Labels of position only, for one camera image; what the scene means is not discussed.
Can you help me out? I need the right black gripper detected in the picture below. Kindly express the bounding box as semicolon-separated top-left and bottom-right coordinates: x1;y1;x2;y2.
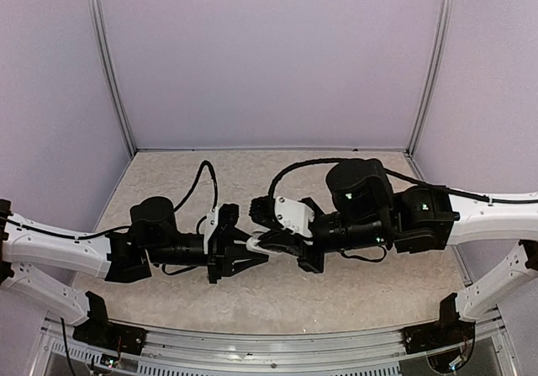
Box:
258;197;391;274

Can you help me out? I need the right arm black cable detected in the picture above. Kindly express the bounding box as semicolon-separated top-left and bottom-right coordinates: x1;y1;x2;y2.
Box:
266;159;538;221

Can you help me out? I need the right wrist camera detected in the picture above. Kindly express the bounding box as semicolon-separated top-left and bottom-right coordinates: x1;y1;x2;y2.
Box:
274;196;314;239

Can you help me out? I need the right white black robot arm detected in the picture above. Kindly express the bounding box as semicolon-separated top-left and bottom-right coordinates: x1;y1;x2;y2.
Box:
246;157;537;346

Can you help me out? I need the left aluminium frame post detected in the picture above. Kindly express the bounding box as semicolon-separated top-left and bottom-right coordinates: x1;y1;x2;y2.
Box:
88;0;138;159

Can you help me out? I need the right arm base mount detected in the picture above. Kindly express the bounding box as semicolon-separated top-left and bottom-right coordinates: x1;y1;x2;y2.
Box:
401;293;475;354

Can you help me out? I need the white earbud charging case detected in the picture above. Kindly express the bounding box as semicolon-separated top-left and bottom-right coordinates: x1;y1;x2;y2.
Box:
245;237;273;256

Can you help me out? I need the aluminium frame post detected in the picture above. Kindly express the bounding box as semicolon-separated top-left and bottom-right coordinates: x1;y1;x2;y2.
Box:
88;0;138;159
406;0;453;158

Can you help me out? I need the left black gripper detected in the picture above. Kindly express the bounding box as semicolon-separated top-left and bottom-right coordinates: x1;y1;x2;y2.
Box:
146;227;269;284

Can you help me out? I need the right aluminium frame post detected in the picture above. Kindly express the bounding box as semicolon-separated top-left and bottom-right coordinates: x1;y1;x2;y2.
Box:
406;0;453;158

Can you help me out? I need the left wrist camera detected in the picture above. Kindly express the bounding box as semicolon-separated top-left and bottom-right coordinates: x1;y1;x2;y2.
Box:
203;208;219;255

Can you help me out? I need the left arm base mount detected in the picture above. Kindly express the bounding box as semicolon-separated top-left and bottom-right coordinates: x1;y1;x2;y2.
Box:
73;291;147;356

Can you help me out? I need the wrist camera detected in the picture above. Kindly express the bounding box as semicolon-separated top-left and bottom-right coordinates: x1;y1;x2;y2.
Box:
203;208;219;255
274;196;314;239

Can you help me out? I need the front aluminium rail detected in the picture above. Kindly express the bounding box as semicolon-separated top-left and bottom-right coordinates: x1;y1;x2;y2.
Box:
40;312;512;376

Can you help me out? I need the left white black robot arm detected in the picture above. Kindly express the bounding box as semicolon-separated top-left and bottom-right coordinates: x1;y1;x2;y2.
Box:
1;197;268;347

